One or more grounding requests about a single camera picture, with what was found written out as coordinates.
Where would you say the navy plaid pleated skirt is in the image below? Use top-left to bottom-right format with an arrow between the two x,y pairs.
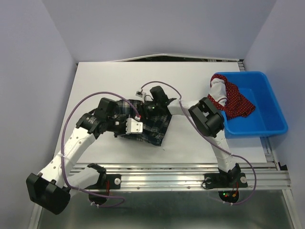
116,100 -> 172,146

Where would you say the red polka dot skirt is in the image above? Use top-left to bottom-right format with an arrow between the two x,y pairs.
208,74 -> 255,119

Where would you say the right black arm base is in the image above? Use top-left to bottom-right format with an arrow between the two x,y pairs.
201,173 -> 248,204

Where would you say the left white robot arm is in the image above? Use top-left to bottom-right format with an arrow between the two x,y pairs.
26,98 -> 132,215

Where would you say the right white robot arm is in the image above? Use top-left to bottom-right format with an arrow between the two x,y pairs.
138,86 -> 241,187

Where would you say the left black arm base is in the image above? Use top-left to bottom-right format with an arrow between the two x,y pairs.
87,174 -> 122,207

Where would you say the blue plastic bin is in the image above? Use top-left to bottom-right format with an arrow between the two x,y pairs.
216,71 -> 288,138

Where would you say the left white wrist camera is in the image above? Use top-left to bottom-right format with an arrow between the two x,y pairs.
126,118 -> 143,135

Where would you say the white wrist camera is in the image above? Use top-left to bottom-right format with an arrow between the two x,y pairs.
126,118 -> 143,135
135,90 -> 146,99

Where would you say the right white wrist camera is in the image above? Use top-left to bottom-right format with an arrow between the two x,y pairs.
135,90 -> 146,99

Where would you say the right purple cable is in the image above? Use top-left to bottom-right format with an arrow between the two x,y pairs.
140,81 -> 257,206

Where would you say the aluminium rail frame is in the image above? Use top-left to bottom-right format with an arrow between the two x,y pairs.
29,135 -> 302,229

